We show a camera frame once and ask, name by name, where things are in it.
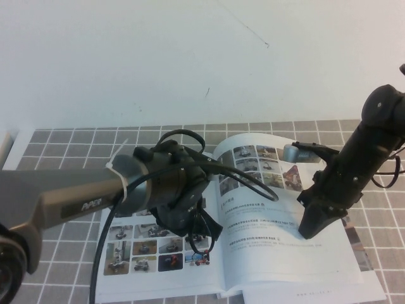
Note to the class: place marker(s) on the white product catalogue book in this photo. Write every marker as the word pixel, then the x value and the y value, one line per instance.
pixel 269 253

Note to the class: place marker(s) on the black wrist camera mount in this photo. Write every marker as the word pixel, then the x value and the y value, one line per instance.
pixel 209 163
pixel 326 155

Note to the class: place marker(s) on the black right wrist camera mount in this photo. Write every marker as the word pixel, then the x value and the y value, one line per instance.
pixel 326 155

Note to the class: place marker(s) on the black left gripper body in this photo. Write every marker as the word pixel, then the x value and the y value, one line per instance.
pixel 180 218

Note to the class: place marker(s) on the white zip tie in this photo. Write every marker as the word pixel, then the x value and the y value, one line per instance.
pixel 124 187

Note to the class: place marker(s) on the grey white-checked tablecloth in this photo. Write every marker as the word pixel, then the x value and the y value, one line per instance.
pixel 63 139

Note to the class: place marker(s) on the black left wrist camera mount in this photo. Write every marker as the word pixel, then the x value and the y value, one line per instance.
pixel 209 163

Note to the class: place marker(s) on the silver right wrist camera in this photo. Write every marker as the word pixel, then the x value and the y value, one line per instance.
pixel 299 154

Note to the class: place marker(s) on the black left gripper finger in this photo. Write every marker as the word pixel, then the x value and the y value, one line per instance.
pixel 202 226
pixel 213 226

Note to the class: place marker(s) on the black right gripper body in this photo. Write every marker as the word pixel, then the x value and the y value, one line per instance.
pixel 335 193

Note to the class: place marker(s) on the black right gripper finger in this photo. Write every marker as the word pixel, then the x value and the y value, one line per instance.
pixel 310 221
pixel 327 220

